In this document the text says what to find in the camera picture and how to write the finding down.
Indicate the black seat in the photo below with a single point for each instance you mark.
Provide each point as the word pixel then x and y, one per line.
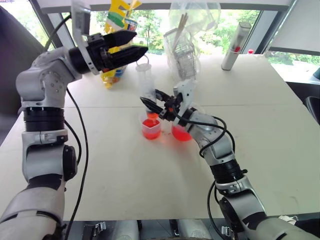
pixel 313 100

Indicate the grey rounded shape with buckle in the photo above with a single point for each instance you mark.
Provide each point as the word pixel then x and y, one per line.
pixel 117 230
pixel 192 230

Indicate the clear plastic bag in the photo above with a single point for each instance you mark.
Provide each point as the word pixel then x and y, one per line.
pixel 200 17

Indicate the clear plastic measuring cylinder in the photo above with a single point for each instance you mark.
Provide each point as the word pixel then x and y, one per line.
pixel 146 80

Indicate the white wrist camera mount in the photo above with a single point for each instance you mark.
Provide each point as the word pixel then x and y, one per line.
pixel 80 22
pixel 187 93

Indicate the white tube with red band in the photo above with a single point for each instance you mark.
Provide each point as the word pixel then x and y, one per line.
pixel 235 47

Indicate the wooden chopsticks pair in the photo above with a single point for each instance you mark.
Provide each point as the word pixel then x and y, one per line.
pixel 180 28

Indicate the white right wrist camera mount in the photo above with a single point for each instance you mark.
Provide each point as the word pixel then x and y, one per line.
pixel 187 93

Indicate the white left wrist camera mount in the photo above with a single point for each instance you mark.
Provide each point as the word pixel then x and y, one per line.
pixel 80 22

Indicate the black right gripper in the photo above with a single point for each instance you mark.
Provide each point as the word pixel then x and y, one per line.
pixel 171 110

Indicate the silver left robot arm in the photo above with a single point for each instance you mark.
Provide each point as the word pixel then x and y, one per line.
pixel 42 82

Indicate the white crumpled tissue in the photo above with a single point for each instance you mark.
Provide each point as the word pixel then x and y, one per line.
pixel 287 218

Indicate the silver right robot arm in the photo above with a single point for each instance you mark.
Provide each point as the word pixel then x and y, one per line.
pixel 225 160

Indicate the clear cup with red liquid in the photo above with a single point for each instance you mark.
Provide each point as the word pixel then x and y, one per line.
pixel 151 131
pixel 180 135

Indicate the yellow snack bag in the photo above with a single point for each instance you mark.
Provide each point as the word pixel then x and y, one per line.
pixel 117 15

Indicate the small red cap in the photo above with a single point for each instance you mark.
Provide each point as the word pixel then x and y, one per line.
pixel 250 51

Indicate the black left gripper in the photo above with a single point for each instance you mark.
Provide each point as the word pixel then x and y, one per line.
pixel 96 52

